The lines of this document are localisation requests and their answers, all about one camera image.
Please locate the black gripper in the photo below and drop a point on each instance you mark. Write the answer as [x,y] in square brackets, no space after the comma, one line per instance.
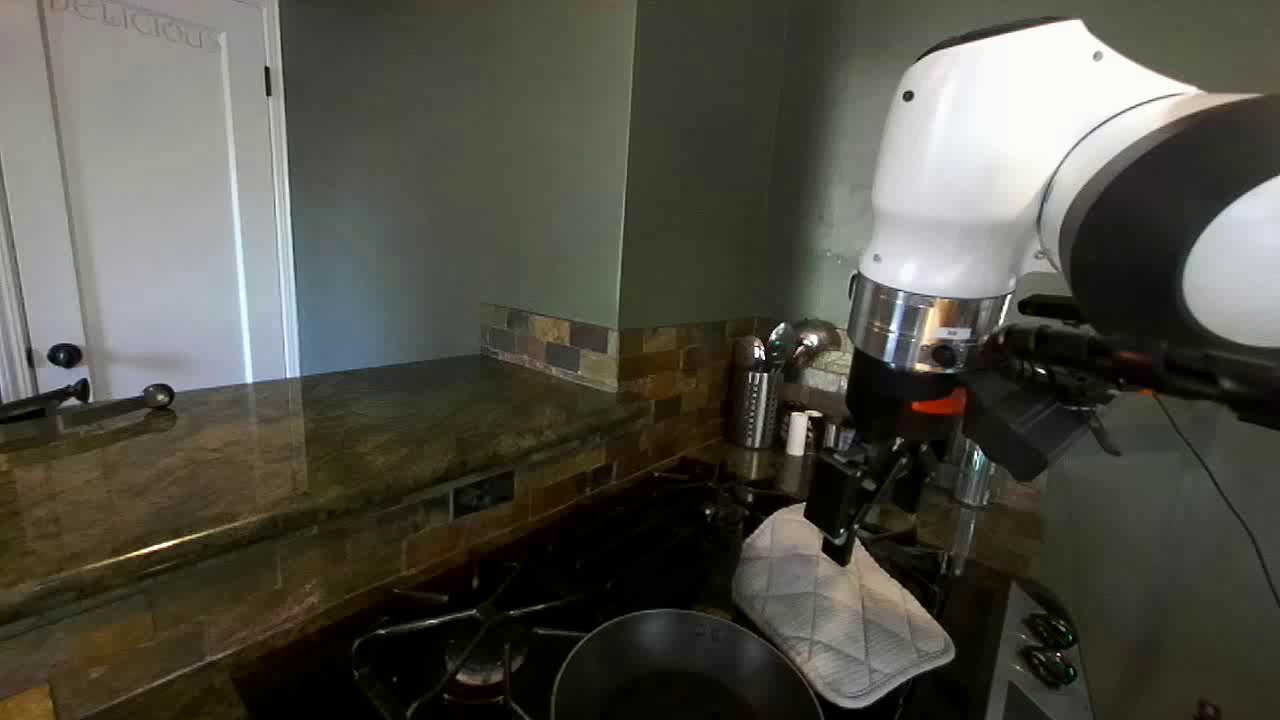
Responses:
[907,427]

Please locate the grey quilted pot holder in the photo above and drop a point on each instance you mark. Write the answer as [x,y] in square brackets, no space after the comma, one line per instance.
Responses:
[849,629]

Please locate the black frying pan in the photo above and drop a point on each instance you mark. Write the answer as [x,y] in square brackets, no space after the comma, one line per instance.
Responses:
[677,666]

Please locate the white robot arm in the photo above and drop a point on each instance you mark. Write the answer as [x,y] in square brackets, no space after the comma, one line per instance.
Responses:
[1048,225]

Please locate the white spice shaker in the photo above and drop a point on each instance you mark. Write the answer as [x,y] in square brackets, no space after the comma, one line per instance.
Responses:
[800,434]

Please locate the steel kettle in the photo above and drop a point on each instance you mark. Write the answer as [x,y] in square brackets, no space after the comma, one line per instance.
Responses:
[765,364]

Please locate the black stove knob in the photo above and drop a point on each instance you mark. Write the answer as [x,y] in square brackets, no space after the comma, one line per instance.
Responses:
[1054,669]
[1048,629]

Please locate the black gas stove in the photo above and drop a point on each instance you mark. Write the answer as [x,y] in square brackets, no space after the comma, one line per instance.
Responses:
[490,638]

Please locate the steel ice cream scoop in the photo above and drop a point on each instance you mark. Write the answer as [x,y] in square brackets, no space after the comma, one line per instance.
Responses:
[143,403]

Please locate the white door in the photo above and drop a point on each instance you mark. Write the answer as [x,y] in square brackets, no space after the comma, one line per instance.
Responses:
[147,195]

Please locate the black door knob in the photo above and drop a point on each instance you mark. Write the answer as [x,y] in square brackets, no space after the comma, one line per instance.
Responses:
[64,352]

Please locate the black utensil on counter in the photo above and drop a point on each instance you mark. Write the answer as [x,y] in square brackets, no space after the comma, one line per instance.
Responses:
[42,403]

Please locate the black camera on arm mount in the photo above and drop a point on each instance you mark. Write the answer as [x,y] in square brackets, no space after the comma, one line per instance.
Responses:
[1054,336]

